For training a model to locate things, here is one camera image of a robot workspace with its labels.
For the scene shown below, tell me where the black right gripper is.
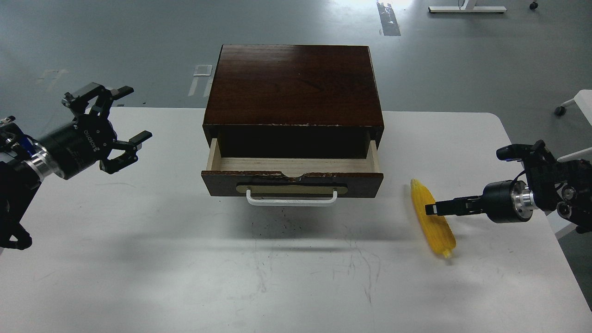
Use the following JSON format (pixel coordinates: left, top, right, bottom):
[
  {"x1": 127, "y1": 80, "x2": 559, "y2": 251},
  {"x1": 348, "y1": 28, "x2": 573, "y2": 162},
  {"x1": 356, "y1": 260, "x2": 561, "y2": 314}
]
[{"x1": 425, "y1": 180, "x2": 515, "y2": 223}]

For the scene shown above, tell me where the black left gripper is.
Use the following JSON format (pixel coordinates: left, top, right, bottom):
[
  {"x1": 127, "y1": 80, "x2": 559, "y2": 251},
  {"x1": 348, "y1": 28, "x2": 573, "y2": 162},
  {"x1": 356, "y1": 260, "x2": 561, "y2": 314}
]
[{"x1": 38, "y1": 82, "x2": 153, "y2": 180}]

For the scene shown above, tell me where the yellow corn cob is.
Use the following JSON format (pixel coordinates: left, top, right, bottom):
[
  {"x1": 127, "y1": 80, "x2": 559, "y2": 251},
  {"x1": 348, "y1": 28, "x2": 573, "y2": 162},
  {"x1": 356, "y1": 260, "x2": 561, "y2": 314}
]
[{"x1": 410, "y1": 179, "x2": 456, "y2": 259}]

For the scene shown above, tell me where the drawer with white handle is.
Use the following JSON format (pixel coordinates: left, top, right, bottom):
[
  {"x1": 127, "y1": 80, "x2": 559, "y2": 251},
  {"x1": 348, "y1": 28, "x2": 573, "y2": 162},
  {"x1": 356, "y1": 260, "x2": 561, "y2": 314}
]
[{"x1": 201, "y1": 139, "x2": 383, "y2": 207}]

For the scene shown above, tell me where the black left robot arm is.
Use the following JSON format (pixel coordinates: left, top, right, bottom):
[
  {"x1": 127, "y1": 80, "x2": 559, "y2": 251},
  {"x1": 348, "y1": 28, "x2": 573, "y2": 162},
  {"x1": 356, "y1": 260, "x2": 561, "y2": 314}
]
[{"x1": 0, "y1": 82, "x2": 152, "y2": 250}]

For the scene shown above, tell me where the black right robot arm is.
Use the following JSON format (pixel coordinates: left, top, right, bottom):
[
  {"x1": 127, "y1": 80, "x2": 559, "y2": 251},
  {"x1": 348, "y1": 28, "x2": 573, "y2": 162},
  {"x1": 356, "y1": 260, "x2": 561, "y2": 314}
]
[{"x1": 420, "y1": 140, "x2": 592, "y2": 234}]

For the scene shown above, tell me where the dark wooden drawer cabinet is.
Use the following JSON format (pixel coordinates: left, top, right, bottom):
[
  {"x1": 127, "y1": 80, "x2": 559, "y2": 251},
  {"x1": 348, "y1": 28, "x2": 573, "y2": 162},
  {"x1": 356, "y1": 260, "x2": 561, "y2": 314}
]
[{"x1": 203, "y1": 44, "x2": 385, "y2": 158}]

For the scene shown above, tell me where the white chair base with caster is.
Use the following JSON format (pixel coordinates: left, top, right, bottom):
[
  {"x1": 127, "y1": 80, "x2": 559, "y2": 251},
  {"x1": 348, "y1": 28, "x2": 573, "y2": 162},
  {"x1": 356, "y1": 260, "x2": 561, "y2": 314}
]
[{"x1": 553, "y1": 89, "x2": 592, "y2": 124}]

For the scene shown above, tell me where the white desk leg base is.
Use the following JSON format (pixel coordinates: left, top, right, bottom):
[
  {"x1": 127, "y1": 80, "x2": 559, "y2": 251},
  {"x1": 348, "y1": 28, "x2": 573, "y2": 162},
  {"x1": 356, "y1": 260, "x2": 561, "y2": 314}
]
[{"x1": 428, "y1": 0, "x2": 507, "y2": 13}]

